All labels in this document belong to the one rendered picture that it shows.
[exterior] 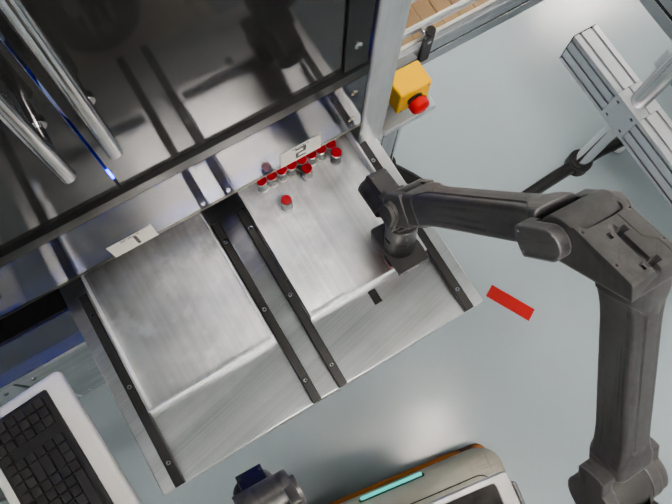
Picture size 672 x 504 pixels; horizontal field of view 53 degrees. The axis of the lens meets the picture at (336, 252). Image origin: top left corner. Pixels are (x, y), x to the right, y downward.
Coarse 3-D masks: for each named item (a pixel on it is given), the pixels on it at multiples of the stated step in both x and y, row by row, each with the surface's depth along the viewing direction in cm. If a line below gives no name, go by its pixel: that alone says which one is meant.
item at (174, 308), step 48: (192, 240) 133; (96, 288) 130; (144, 288) 130; (192, 288) 131; (240, 288) 131; (144, 336) 128; (192, 336) 128; (240, 336) 129; (144, 384) 126; (192, 384) 123
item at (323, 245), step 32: (352, 160) 139; (256, 192) 136; (288, 192) 136; (320, 192) 137; (352, 192) 137; (256, 224) 131; (288, 224) 135; (320, 224) 135; (352, 224) 135; (288, 256) 133; (320, 256) 133; (352, 256) 133; (320, 288) 131; (352, 288) 132
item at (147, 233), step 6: (144, 228) 116; (150, 228) 118; (132, 234) 116; (138, 234) 117; (144, 234) 118; (150, 234) 120; (156, 234) 121; (126, 240) 116; (132, 240) 118; (144, 240) 121; (114, 246) 116; (120, 246) 117; (126, 246) 119; (132, 246) 120; (114, 252) 118; (120, 252) 120
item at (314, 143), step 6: (312, 138) 122; (318, 138) 123; (300, 144) 121; (306, 144) 122; (312, 144) 124; (318, 144) 126; (294, 150) 122; (300, 150) 123; (306, 150) 125; (312, 150) 127; (282, 156) 121; (288, 156) 123; (294, 156) 124; (300, 156) 126; (282, 162) 124; (288, 162) 125
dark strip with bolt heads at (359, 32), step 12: (348, 0) 89; (360, 0) 90; (372, 0) 92; (348, 12) 91; (360, 12) 93; (372, 12) 94; (348, 24) 94; (360, 24) 96; (348, 36) 97; (360, 36) 99; (348, 48) 100; (360, 48) 102; (348, 60) 103; (360, 60) 106; (348, 120) 123
